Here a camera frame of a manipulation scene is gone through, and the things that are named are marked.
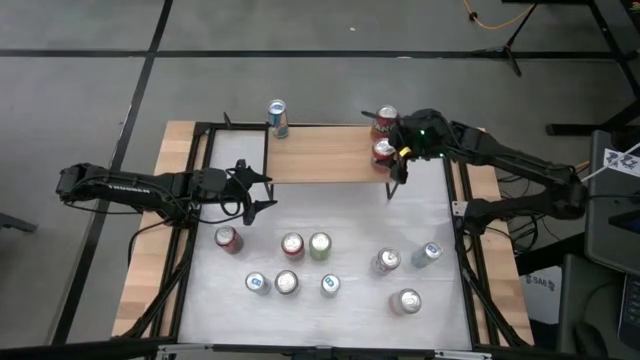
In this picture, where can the green Sanzo can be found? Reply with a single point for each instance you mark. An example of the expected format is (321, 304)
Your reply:
(320, 246)

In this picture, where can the red Fanta can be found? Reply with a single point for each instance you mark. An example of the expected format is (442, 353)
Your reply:
(293, 246)
(385, 125)
(382, 152)

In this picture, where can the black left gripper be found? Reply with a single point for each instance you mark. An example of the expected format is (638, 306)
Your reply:
(242, 192)

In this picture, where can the black metal stand frame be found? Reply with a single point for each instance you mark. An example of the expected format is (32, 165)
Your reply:
(612, 40)

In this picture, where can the blue silver Red Bull can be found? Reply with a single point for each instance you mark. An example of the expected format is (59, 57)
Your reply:
(426, 255)
(330, 285)
(257, 283)
(278, 122)

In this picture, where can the grey equipment cabinet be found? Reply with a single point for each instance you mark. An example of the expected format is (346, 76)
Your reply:
(600, 235)

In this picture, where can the red and black Coca-Cola can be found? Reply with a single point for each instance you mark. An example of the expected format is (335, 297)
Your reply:
(230, 241)

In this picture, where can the grey chair base leg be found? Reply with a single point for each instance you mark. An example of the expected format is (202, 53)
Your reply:
(15, 222)

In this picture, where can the black metal bar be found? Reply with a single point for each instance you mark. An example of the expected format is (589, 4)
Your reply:
(75, 349)

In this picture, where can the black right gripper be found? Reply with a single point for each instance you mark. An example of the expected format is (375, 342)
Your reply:
(425, 135)

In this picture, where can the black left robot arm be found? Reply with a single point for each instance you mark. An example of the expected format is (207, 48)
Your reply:
(125, 189)

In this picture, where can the white paper label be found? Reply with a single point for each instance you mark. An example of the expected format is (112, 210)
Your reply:
(622, 162)

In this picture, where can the silver aluminium rail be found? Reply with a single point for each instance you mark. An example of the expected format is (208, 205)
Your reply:
(250, 348)

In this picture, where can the black metal table frame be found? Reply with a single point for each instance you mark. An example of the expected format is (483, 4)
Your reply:
(180, 300)

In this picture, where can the wooden shelf with black legs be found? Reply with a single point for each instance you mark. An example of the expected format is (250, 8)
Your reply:
(325, 155)

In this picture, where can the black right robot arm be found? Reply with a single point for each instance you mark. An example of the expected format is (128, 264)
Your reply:
(525, 165)

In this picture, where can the silver and pink can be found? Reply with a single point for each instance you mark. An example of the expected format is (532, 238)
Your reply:
(405, 302)

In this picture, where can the silver Diet Coke can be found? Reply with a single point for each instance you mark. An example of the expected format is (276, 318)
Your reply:
(386, 261)
(286, 282)

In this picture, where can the black tripod stand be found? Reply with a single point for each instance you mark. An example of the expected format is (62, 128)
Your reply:
(507, 48)

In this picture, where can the white printed box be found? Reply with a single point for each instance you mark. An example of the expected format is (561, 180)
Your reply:
(540, 300)

